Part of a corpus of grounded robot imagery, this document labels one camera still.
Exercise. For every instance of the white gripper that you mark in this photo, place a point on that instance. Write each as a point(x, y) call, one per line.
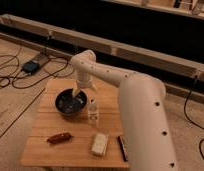
point(82, 84)

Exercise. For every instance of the dark ceramic bowl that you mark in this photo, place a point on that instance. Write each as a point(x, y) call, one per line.
point(68, 105)

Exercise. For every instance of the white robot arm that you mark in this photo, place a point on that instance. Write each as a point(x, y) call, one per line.
point(140, 99)

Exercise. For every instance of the small clear plastic bottle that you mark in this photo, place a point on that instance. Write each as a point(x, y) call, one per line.
point(93, 112)

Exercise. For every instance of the reddish brown sausage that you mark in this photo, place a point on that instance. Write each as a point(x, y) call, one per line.
point(59, 138)

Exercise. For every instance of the white rectangular sponge block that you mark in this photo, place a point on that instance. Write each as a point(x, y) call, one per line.
point(99, 144)

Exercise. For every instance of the blue power adapter box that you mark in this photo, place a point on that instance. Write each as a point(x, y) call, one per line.
point(30, 67)

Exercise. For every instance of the dark rectangular snack bar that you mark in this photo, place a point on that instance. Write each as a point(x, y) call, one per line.
point(123, 148)

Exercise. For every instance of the long wooden rail beam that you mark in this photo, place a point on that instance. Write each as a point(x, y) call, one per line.
point(136, 54)

